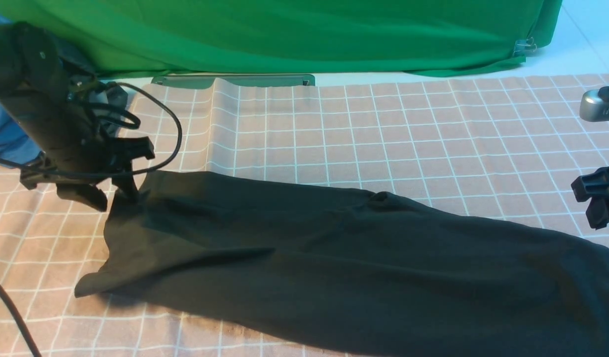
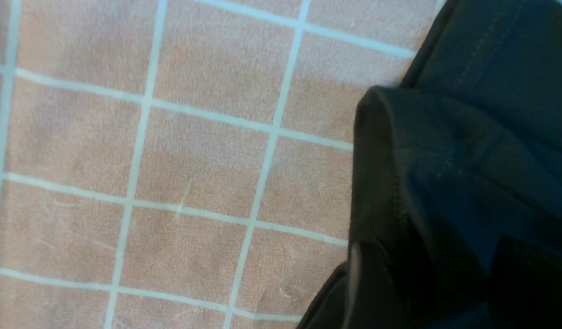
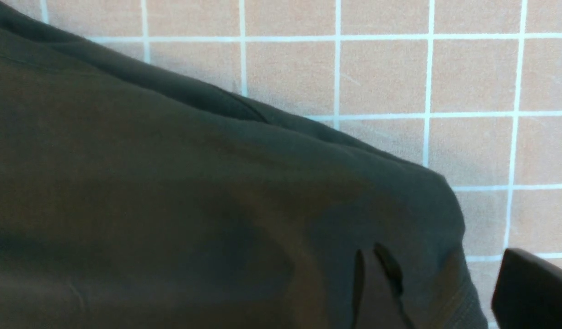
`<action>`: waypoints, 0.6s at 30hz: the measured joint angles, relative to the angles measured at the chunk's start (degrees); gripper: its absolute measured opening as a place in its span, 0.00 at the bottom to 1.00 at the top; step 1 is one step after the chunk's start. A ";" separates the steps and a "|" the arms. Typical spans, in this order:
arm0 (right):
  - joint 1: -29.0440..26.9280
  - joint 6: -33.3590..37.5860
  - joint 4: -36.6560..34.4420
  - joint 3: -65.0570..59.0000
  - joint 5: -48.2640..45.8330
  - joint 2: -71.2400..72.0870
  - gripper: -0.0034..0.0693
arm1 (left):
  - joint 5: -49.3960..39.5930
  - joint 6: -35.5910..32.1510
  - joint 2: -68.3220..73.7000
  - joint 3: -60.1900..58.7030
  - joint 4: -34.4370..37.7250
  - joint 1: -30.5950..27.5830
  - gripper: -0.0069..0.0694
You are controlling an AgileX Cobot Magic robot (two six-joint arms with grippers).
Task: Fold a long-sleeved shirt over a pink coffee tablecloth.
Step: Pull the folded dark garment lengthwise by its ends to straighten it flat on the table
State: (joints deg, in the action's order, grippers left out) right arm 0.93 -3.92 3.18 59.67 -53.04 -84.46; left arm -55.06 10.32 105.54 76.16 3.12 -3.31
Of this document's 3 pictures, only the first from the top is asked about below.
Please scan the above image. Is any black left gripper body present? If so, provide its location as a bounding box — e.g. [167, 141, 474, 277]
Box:
[0, 94, 155, 189]

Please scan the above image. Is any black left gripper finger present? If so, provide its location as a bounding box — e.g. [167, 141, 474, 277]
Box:
[56, 183, 108, 212]
[113, 173, 139, 201]

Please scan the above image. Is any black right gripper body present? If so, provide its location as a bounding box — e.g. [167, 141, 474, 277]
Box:
[571, 166, 609, 229]

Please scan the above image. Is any gray long-sleeved shirt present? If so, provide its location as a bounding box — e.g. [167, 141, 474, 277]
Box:
[74, 171, 609, 357]

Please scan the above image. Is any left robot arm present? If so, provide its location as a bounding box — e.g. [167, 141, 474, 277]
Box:
[0, 22, 155, 212]

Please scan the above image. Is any blue garment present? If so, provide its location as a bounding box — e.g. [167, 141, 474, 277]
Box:
[0, 14, 42, 167]

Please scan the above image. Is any dark gray crumpled garment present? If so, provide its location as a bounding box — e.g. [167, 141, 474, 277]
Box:
[53, 37, 128, 109]

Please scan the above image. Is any green backdrop cloth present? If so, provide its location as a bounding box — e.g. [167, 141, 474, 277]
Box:
[0, 0, 562, 78]

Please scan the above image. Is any pink checkered tablecloth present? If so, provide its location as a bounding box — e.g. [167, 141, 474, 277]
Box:
[0, 75, 609, 357]

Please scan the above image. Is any metal binder clip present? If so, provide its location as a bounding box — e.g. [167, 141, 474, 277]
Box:
[512, 37, 538, 57]

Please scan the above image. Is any green metal bar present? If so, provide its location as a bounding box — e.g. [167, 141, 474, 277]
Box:
[151, 74, 316, 90]

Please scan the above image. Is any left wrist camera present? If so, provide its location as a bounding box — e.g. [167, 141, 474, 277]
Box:
[69, 79, 119, 102]

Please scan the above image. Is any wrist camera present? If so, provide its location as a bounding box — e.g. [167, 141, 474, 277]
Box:
[69, 79, 119, 102]
[579, 86, 609, 122]

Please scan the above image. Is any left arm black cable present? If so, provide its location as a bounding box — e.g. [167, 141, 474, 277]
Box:
[0, 82, 183, 357]

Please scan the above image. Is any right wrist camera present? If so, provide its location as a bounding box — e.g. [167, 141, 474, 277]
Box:
[579, 86, 609, 122]

